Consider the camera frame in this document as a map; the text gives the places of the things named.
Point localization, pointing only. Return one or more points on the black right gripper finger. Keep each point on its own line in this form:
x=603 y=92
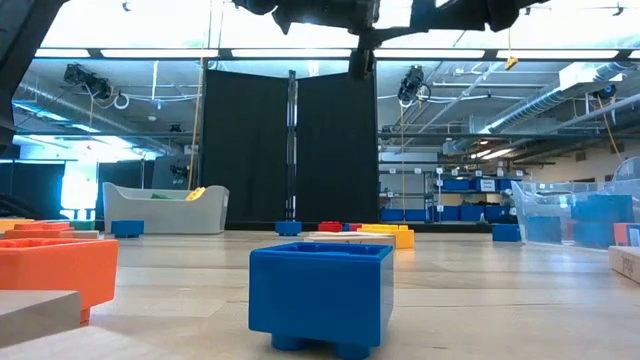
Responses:
x=257 y=6
x=362 y=65

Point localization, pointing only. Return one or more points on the green long brick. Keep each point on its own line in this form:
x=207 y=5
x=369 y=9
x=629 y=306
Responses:
x=82 y=225
x=161 y=196

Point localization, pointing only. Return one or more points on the blue long brick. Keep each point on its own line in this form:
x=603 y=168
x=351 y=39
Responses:
x=506 y=233

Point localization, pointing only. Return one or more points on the red square brick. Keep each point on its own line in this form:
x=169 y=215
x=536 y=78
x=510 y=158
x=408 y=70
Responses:
x=330 y=227
x=569 y=230
x=355 y=227

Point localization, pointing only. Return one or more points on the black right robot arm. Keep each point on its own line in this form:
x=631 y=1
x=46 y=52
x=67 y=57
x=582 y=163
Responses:
x=465 y=12

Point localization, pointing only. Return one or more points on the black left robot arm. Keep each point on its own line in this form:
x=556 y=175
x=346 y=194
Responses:
x=20 y=50

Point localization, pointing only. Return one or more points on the black ceiling-hung device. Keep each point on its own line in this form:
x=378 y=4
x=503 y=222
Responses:
x=412 y=85
x=87 y=80

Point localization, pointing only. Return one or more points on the black folding screen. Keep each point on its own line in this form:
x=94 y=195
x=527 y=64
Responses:
x=245 y=145

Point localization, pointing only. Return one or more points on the yellow hanging tag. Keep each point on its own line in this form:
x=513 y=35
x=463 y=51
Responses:
x=510 y=62

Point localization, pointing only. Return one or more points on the shelf with blue bins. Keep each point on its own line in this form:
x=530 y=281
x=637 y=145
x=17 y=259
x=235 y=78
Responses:
x=475 y=185

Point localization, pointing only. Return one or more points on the white plastic bin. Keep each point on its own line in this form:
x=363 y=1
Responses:
x=165 y=212

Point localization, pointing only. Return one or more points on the clear plastic bin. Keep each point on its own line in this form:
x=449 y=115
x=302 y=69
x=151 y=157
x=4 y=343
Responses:
x=550 y=200

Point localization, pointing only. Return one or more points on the orange long brick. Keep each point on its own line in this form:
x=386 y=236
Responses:
x=37 y=231

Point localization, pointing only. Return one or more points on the amber long brick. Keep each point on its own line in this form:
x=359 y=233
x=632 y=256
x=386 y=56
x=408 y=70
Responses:
x=15 y=225

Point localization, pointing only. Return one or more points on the silver ventilation duct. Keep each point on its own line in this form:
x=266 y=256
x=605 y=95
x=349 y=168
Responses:
x=525 y=107

